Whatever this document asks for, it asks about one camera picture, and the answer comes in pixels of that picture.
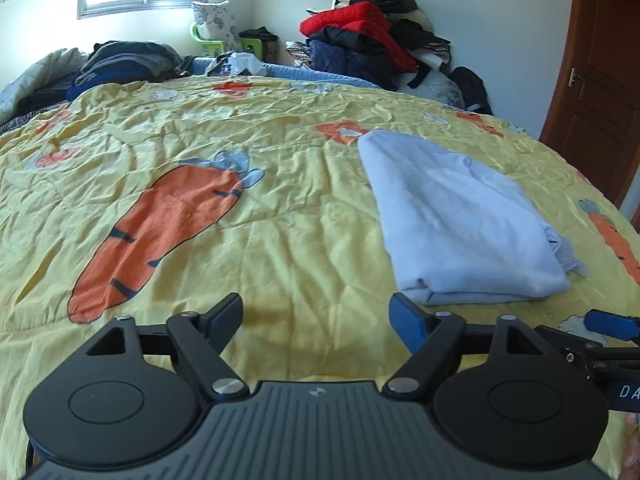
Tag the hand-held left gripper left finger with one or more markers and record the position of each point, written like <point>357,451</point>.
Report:
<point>225,314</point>

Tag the yellow carrot print blanket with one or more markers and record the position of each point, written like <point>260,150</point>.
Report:
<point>200,240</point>

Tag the blue knitted blanket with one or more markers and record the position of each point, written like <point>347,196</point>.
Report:
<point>310,76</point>

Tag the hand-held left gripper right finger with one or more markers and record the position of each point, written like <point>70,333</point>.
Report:
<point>407,324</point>

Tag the navy puffer jacket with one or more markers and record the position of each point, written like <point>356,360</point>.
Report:
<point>350,62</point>

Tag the white plastic bag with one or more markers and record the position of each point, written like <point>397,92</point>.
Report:
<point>237,64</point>

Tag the green plastic stool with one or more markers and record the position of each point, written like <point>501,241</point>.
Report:
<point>210,46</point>

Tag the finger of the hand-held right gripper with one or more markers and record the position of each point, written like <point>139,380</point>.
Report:
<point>612,324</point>

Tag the person's right hand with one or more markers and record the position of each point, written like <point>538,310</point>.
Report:
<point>634,440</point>

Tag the light blue shirt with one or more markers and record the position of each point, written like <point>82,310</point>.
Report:
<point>450,220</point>

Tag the black backpack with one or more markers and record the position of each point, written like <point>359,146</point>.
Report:
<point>472,90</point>

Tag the brown wooden door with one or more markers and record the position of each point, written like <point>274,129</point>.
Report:
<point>595,75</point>

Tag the black bag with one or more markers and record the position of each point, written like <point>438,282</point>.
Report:
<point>260,42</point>

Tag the pile of dark clothes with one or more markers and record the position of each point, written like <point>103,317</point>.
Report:
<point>400,5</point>

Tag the stack of folded dark clothes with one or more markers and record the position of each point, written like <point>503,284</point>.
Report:
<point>125,62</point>

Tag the floral pillow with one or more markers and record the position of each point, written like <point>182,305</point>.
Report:
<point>217,22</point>

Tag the red jacket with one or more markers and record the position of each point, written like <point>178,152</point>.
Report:
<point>360,25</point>

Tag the grey duvet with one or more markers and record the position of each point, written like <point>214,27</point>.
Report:
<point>40,77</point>

